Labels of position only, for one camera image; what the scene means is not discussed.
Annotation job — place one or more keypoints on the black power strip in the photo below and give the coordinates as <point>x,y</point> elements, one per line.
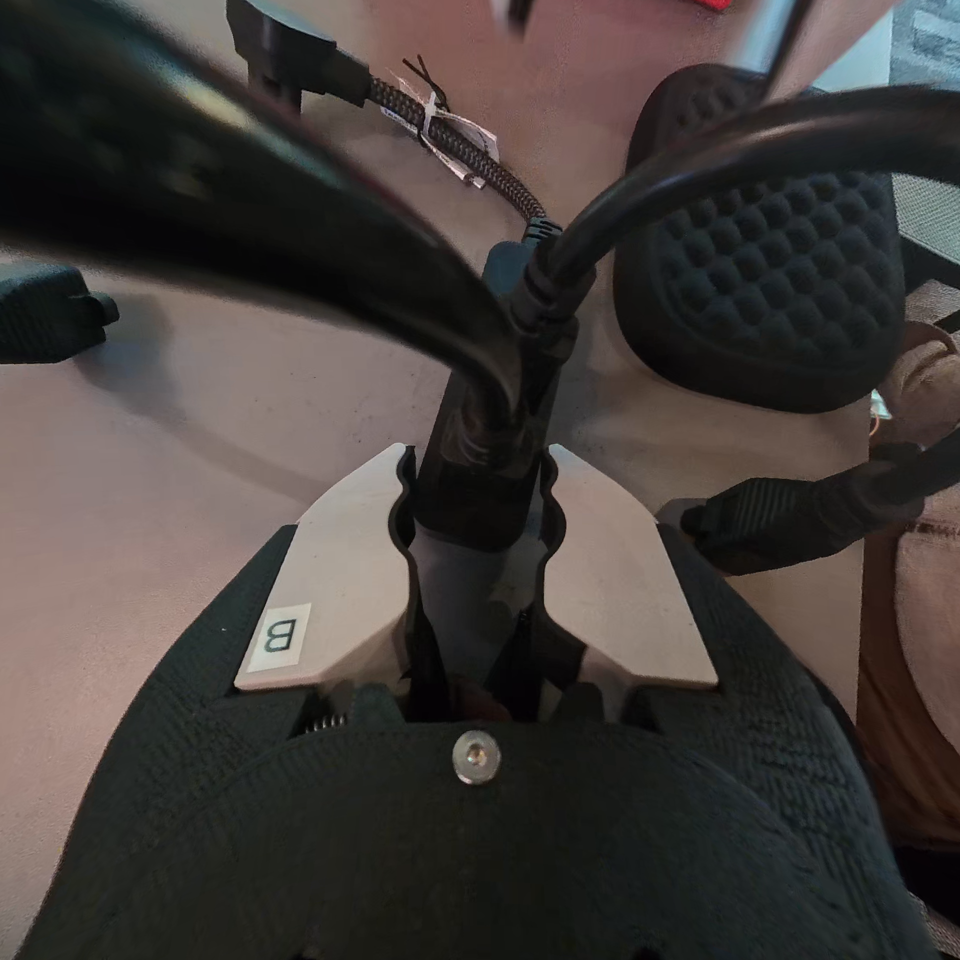
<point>465,517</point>

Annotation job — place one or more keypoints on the black round fabric pad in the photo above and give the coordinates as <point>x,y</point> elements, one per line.
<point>787,285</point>

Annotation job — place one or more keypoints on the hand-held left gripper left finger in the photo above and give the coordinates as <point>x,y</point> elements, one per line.
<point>330,585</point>

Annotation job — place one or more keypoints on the black textured block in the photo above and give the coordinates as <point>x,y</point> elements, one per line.
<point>45,315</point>

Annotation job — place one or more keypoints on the person's left hand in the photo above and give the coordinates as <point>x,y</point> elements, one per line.
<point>480,701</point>

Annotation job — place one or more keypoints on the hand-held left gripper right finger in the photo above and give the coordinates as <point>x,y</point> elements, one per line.
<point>622,592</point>

